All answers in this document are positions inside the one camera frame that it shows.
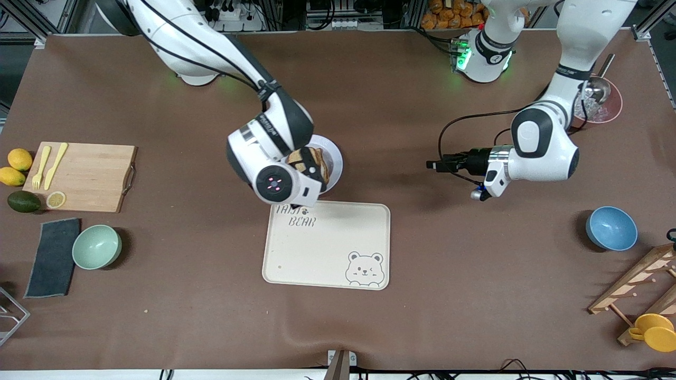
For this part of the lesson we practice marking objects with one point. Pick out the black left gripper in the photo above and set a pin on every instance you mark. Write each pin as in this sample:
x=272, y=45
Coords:
x=477, y=160

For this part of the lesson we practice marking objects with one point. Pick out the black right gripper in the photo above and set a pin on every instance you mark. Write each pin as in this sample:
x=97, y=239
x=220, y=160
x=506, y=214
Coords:
x=294, y=206

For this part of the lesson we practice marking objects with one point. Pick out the plain bread slice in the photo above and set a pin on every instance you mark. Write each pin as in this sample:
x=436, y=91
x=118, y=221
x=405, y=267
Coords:
x=296, y=161

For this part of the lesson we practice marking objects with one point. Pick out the lavender round plate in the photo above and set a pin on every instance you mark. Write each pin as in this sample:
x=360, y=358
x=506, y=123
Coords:
x=335, y=158

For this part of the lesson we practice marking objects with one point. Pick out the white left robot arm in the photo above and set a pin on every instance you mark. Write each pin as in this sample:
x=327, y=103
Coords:
x=544, y=148

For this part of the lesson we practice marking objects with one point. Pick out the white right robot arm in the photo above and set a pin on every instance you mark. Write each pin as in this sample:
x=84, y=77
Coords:
x=185, y=37

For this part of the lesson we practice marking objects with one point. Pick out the cream bear print tray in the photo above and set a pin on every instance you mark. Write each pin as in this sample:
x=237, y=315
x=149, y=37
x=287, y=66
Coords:
x=327, y=253

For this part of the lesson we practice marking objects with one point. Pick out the orange bread roll pile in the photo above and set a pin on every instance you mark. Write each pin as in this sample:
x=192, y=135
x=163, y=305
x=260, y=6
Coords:
x=449, y=16

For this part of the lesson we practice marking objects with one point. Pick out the white power strip with plugs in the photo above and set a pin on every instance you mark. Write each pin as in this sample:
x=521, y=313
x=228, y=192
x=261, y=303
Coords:
x=237, y=24

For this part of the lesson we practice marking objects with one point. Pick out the metal scoop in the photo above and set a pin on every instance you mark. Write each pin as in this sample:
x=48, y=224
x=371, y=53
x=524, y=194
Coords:
x=599, y=89

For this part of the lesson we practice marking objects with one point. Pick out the pink bowl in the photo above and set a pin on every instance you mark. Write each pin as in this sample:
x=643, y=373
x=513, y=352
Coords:
x=613, y=111

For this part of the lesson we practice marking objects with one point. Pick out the blue bowl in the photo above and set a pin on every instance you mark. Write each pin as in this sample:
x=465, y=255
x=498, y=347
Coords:
x=612, y=228

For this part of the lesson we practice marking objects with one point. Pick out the wooden drying rack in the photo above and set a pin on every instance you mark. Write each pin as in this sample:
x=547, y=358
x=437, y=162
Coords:
x=634, y=279

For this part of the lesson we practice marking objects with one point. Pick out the wooden cutting board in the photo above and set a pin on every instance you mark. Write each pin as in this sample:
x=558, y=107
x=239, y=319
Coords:
x=84, y=174

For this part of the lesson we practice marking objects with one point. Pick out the mint green bowl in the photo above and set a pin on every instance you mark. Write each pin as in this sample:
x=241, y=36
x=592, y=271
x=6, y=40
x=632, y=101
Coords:
x=96, y=247

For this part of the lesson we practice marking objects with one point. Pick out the small black object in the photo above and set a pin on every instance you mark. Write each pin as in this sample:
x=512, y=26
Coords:
x=672, y=235

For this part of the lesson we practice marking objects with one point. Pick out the yellow plastic knife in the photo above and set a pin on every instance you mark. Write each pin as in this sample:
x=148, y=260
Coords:
x=55, y=163

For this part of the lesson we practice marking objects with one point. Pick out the lemon slice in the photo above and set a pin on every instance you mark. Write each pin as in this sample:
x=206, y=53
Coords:
x=56, y=199

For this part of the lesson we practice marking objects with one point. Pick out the yellow plastic fork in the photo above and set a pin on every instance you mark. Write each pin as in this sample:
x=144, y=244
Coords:
x=42, y=163

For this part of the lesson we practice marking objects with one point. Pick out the yellow cup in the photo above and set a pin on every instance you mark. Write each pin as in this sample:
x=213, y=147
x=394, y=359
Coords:
x=657, y=338

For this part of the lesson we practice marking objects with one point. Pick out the dark grey cloth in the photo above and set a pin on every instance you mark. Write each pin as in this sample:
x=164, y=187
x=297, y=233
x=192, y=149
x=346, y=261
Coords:
x=53, y=258

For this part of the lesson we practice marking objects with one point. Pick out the green avocado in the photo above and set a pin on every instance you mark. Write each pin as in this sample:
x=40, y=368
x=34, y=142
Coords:
x=24, y=202

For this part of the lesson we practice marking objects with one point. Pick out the yellow lemon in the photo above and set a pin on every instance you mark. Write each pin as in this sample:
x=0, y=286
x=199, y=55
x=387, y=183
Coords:
x=20, y=159
x=11, y=177

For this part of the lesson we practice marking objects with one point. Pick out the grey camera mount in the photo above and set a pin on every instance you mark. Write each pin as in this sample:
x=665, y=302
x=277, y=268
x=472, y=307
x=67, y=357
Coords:
x=338, y=369

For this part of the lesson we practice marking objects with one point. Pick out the aluminium frame post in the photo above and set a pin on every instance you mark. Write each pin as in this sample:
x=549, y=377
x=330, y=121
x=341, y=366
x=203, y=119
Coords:
x=641, y=34
x=39, y=41

